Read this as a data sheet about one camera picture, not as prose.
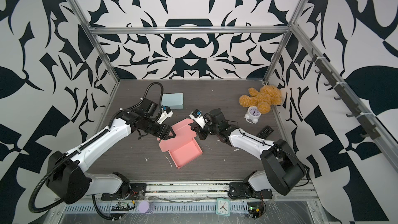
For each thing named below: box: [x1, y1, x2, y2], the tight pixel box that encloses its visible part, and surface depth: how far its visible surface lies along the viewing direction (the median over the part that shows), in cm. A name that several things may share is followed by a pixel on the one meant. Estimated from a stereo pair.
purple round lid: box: [137, 200, 155, 215], surface depth 64 cm
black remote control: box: [257, 125, 275, 140], surface depth 95 cm
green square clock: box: [216, 198, 231, 217], surface depth 71 cm
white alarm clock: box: [244, 105, 262, 124], surface depth 101 cm
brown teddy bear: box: [238, 85, 282, 115], surface depth 101 cm
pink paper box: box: [157, 118, 204, 170], surface depth 85 cm
